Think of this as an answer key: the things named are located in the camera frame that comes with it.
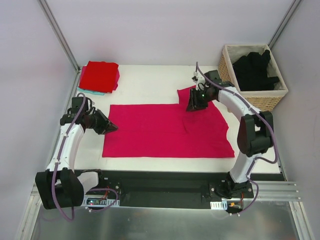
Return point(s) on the left slotted cable duct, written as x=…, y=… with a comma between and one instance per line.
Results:
x=96, y=202

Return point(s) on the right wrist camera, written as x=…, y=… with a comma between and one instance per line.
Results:
x=214, y=76

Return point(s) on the right aluminium frame post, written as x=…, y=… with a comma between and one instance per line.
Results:
x=295, y=4

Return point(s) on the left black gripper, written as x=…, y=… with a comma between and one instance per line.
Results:
x=101, y=122

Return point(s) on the folded teal t shirt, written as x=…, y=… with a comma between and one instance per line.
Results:
x=90, y=92

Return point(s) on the right slotted cable duct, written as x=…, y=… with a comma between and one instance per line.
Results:
x=225, y=205

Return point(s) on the magenta t shirt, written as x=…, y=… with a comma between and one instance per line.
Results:
x=167, y=131

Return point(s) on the aluminium frame post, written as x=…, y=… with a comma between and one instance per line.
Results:
x=59, y=34
x=295, y=4

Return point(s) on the aluminium front rail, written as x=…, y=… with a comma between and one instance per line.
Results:
x=275, y=191

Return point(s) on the slotted cable duct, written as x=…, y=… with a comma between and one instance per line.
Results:
x=96, y=202
x=225, y=205

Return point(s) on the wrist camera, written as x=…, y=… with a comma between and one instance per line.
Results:
x=214, y=76
x=76, y=103

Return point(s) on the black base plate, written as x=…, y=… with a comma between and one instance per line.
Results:
x=159, y=200

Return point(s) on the folded red t shirt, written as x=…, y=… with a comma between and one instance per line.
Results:
x=99, y=76

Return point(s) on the left aluminium frame post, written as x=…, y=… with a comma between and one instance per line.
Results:
x=59, y=34

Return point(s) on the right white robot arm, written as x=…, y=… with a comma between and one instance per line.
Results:
x=255, y=139

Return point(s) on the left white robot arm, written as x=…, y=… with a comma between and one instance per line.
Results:
x=58, y=185

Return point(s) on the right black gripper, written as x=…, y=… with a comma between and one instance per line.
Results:
x=196, y=98

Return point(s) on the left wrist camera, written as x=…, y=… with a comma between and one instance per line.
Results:
x=76, y=103

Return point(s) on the black clothes in basket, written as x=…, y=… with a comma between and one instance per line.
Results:
x=251, y=72

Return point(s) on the wicker basket with liner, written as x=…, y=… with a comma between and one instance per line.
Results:
x=265, y=100

